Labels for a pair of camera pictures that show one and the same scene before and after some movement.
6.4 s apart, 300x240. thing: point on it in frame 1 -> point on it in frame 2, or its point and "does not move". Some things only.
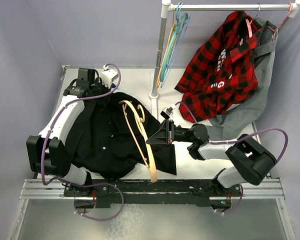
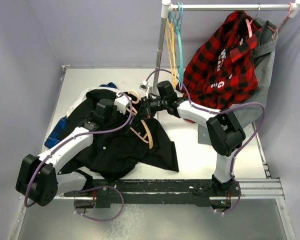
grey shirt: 233,124 does not move
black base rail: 132,192 does not move
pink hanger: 276,31 does not move
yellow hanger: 172,32 -> 169,31
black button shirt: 111,136 does not move
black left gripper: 106,89 -> 121,116
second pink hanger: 249,29 does not move
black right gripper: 165,135 -> 146,109
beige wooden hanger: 141,111 -> 150,140
